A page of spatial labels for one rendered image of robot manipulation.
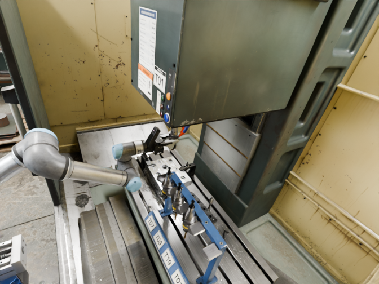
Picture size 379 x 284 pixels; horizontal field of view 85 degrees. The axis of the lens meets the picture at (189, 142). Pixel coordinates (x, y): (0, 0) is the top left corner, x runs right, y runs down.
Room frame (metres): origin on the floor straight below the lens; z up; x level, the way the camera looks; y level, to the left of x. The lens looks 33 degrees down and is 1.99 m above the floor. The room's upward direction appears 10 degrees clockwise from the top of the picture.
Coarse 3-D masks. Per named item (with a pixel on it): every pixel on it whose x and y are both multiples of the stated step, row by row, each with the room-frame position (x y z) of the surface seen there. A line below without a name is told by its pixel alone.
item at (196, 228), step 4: (192, 224) 0.55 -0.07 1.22; (196, 224) 0.55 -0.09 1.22; (200, 224) 0.55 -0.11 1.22; (188, 228) 0.53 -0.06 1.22; (192, 228) 0.53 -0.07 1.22; (196, 228) 0.53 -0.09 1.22; (200, 228) 0.54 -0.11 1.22; (204, 228) 0.54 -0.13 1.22; (192, 232) 0.51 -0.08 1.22; (196, 232) 0.51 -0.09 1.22; (200, 232) 0.52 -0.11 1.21
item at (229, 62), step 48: (144, 0) 0.85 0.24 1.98; (192, 0) 0.64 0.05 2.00; (240, 0) 0.73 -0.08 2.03; (288, 0) 0.86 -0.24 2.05; (192, 48) 0.65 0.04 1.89; (240, 48) 0.76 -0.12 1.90; (288, 48) 0.91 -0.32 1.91; (144, 96) 0.83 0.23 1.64; (192, 96) 0.67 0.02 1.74; (240, 96) 0.80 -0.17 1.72; (288, 96) 0.99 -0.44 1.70
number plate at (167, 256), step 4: (168, 248) 0.57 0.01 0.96; (164, 252) 0.56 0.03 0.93; (168, 252) 0.55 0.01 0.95; (164, 256) 0.54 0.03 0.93; (168, 256) 0.54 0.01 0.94; (172, 256) 0.53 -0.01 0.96; (164, 260) 0.53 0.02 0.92; (168, 260) 0.52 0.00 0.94; (172, 260) 0.52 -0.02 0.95; (168, 264) 0.51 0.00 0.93; (172, 264) 0.50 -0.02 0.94; (168, 268) 0.49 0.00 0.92
